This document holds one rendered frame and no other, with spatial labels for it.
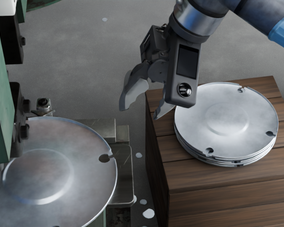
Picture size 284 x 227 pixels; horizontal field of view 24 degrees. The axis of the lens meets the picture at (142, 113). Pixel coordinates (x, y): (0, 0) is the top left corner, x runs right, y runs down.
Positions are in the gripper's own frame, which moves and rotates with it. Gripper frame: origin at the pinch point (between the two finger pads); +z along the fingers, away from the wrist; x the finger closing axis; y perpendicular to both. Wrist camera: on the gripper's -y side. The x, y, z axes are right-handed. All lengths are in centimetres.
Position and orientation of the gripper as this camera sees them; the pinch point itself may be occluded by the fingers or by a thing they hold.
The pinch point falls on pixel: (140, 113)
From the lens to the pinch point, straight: 115.5
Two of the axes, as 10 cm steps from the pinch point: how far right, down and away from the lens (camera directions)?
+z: -4.2, 6.5, 6.3
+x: -9.0, -2.3, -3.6
